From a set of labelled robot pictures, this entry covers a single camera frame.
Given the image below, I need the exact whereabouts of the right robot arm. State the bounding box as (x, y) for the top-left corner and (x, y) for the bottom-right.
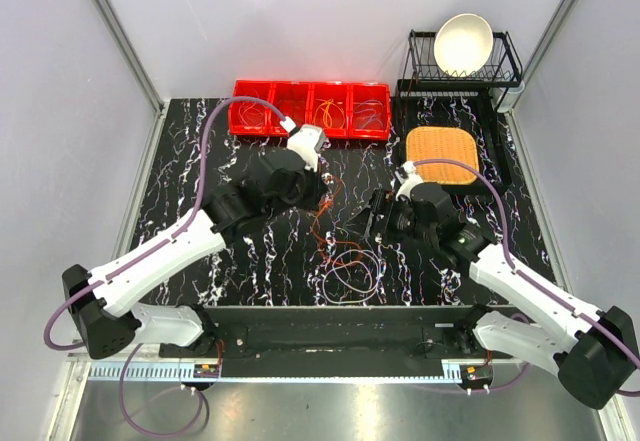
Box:
(348, 182), (639, 410)

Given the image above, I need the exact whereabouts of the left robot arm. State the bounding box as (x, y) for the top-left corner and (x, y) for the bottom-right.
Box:
(62, 148), (326, 360)

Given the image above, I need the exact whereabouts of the grey slotted cable duct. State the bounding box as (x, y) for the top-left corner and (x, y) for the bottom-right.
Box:
(88, 360), (493, 384)

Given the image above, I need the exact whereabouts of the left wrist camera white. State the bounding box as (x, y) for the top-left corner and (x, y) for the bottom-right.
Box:
(279, 117), (326, 172)

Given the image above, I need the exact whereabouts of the black wire dish rack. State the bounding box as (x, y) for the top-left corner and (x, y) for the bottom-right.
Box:
(403, 30), (522, 90)

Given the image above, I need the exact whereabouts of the white cup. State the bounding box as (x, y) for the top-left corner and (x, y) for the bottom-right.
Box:
(496, 81), (526, 114)

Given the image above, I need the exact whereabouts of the white bowl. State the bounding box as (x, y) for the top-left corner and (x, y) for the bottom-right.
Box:
(433, 13), (494, 77)

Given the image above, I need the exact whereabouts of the orange cable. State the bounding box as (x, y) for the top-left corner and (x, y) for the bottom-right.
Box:
(309, 175), (369, 270)

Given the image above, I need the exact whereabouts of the red bin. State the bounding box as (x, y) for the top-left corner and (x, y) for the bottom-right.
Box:
(308, 83), (352, 139)
(268, 81), (312, 125)
(349, 84), (391, 141)
(228, 80), (271, 136)

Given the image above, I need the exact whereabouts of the yellow cable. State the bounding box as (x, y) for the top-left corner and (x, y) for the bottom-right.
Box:
(313, 95), (347, 130)

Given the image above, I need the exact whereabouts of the thin purple cable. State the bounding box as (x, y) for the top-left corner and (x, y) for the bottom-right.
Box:
(354, 98), (390, 130)

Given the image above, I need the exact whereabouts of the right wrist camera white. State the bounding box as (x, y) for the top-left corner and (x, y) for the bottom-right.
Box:
(395, 161), (423, 200)

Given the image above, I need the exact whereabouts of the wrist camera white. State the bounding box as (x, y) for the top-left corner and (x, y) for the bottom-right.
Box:
(279, 117), (326, 172)
(395, 161), (423, 200)

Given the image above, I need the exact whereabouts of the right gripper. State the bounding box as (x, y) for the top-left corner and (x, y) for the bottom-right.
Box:
(343, 188), (436, 245)

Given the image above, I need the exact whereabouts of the white cable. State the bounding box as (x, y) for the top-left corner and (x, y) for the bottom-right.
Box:
(322, 248), (386, 306)

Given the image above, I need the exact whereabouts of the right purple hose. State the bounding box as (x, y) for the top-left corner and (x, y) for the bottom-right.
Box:
(412, 158), (640, 397)

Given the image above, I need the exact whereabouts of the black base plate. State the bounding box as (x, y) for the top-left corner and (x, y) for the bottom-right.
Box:
(157, 305), (516, 362)

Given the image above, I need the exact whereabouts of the black tray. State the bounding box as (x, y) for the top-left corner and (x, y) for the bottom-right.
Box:
(391, 79), (512, 195)

